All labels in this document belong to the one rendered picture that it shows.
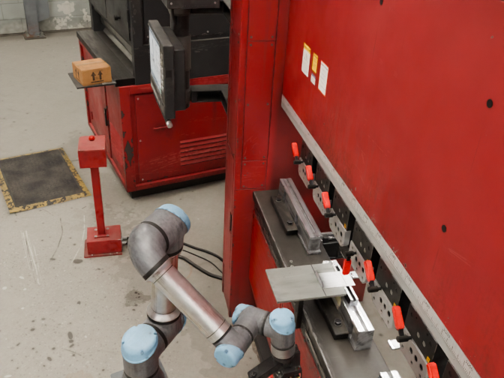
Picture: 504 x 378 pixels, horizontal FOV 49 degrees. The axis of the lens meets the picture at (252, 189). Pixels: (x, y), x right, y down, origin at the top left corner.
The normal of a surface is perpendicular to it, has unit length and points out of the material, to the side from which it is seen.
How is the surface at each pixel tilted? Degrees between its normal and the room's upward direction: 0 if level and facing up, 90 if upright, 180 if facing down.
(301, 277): 0
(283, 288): 0
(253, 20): 90
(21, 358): 0
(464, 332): 90
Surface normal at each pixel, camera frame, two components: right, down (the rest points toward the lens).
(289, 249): 0.05, -0.85
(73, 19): 0.45, 0.48
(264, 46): 0.22, 0.52
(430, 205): -0.98, 0.07
